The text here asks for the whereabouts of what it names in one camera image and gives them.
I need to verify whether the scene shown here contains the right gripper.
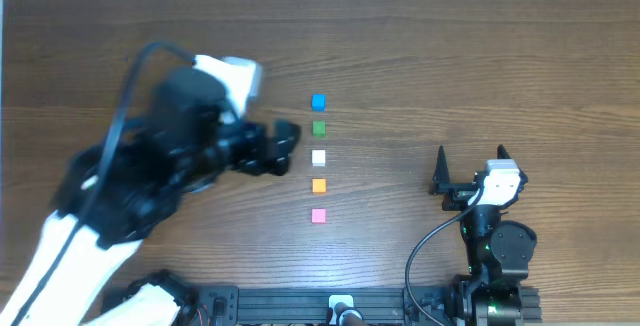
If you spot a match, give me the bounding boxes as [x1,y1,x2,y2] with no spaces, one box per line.
[429,144,512,212]

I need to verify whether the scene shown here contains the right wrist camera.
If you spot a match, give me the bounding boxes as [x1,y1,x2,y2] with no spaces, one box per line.
[473,159,522,208]

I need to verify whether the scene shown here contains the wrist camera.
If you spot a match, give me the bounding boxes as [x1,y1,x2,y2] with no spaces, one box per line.
[193,54,265,118]
[473,159,522,208]

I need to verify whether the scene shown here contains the mounting rail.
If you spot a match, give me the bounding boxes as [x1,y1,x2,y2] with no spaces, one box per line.
[99,284,544,326]

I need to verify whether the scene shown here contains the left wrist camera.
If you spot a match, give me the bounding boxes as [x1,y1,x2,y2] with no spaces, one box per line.
[193,54,265,118]

